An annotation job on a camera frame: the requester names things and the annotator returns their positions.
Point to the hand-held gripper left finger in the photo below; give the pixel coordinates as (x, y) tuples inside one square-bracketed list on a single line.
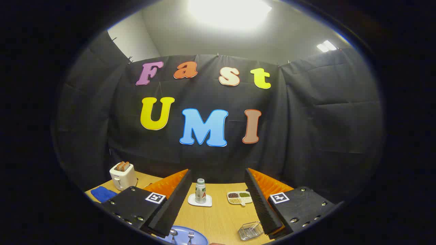
[(173, 207)]

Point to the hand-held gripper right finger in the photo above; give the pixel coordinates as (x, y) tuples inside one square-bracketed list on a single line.
[(262, 207)]

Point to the white square coaster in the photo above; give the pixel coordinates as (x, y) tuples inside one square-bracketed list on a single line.
[(192, 202)]

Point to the white divided bean dish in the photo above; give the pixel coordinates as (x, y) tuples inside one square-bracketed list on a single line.
[(238, 198)]

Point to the small white drink bottle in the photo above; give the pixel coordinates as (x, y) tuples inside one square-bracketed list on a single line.
[(200, 194)]

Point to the blue round plate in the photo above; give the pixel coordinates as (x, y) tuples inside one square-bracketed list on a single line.
[(200, 240)]

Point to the white toaster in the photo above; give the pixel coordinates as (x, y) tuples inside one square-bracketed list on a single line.
[(124, 177)]

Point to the brown toast slice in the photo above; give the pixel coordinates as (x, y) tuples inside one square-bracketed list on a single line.
[(119, 166), (126, 166)]

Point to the blue folded cloth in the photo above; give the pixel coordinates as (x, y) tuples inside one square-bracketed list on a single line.
[(102, 194)]

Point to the small ceiling light panel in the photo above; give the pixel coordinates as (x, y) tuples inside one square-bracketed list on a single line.
[(326, 46)]

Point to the large ceiling light panel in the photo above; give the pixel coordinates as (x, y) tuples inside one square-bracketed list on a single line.
[(228, 12)]

